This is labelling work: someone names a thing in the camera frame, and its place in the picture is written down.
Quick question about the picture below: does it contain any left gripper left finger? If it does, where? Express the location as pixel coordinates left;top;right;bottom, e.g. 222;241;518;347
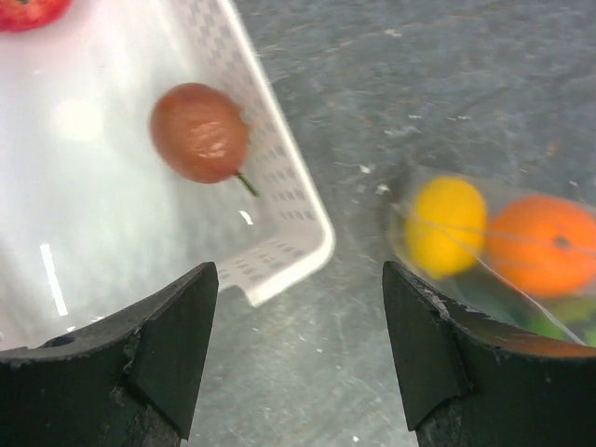
1;262;219;446

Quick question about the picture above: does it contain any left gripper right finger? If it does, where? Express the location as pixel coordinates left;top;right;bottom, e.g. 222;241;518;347
383;262;595;446

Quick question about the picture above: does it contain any green watermelon toy ball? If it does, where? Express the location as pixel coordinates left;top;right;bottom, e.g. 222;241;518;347
526;296;595;346

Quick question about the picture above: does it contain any clear orange zip top bag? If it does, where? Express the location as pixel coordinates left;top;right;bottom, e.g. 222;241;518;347
387;165;595;346

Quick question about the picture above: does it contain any orange toy fruit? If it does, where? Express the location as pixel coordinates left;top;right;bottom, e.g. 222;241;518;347
485;194;595;299

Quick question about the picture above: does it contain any yellow toy lemon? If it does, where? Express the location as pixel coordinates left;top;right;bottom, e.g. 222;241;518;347
404;175;488;279

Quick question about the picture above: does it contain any white perforated plastic basket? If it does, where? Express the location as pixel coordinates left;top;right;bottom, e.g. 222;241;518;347
1;1;334;350

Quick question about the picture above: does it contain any brown toy fruit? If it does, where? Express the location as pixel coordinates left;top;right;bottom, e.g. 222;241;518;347
149;83;259;197

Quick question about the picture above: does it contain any pink red toy fruit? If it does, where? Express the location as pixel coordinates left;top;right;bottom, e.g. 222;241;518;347
0;0;72;33

